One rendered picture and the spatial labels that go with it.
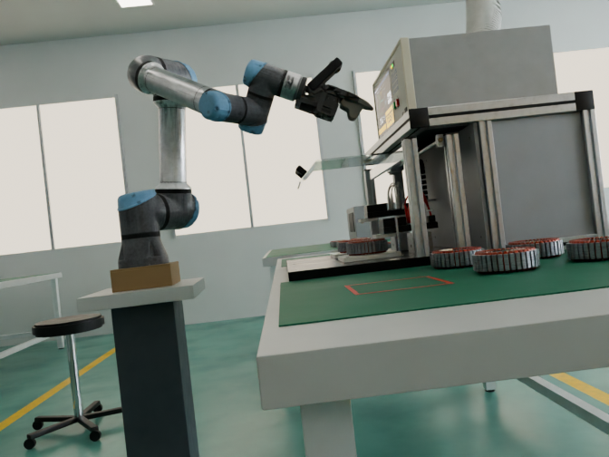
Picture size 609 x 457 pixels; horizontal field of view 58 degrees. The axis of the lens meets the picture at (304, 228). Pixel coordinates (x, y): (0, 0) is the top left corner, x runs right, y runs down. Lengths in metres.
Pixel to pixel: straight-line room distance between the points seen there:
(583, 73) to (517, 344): 6.84
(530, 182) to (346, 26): 5.42
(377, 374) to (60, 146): 6.34
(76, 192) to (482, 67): 5.57
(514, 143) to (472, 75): 0.22
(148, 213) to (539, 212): 1.08
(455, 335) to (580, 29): 7.02
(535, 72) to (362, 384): 1.18
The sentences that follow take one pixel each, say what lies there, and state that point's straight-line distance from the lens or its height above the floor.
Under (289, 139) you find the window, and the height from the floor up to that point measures 1.93.
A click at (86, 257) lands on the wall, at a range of 6.58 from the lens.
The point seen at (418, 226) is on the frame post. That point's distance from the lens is 1.32.
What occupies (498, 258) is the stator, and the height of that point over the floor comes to 0.78.
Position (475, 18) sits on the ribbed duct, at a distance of 2.97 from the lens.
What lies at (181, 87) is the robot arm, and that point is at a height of 1.29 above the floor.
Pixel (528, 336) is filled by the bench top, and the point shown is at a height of 0.74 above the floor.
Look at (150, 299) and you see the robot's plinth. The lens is 1.61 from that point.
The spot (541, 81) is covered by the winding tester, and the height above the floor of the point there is 1.17.
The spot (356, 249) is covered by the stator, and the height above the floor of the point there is 0.80.
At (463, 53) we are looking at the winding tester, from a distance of 1.53.
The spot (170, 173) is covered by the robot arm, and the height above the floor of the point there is 1.09.
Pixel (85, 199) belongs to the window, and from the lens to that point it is 6.59.
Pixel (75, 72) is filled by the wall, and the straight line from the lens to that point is 6.87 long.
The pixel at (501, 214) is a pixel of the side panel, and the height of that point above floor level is 0.85.
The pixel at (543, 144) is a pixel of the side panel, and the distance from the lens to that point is 1.44.
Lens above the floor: 0.85
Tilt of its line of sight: 1 degrees up
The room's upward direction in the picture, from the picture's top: 6 degrees counter-clockwise
